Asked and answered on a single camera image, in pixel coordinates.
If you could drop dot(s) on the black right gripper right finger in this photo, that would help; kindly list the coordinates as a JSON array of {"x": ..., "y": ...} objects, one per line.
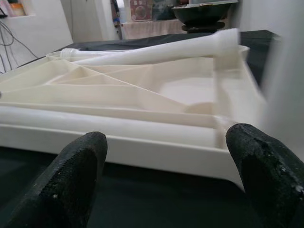
[{"x": 273, "y": 185}]

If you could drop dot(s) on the beige hanging cloth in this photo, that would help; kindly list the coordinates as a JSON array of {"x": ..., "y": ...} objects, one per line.
[{"x": 152, "y": 29}]

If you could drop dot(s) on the white plastic children table top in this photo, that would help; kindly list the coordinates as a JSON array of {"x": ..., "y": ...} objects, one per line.
[{"x": 118, "y": 95}]

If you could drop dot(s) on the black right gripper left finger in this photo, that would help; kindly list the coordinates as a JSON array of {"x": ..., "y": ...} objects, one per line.
[{"x": 61, "y": 185}]

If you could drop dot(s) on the red round-pattern poster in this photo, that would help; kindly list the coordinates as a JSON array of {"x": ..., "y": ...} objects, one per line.
[{"x": 141, "y": 10}]

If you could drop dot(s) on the black tablecloth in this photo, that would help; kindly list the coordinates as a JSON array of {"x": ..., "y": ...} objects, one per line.
[{"x": 142, "y": 202}]

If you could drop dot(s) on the white plastic table leg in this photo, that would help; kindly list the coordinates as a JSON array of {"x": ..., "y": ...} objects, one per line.
[
  {"x": 166, "y": 51},
  {"x": 95, "y": 121},
  {"x": 80, "y": 52}
]

